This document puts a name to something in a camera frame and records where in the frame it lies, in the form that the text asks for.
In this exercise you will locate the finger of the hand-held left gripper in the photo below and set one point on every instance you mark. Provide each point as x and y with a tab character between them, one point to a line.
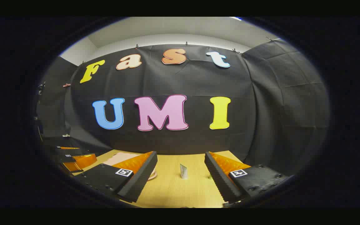
83	162
73	151

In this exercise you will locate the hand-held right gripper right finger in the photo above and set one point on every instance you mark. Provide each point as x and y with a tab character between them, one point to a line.
220	181

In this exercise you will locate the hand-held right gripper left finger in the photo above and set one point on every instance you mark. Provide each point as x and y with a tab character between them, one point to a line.
139	181

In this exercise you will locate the white skin care tube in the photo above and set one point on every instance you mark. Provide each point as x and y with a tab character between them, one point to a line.
183	171

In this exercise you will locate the black backdrop cloth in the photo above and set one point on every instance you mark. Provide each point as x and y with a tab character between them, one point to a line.
277	109

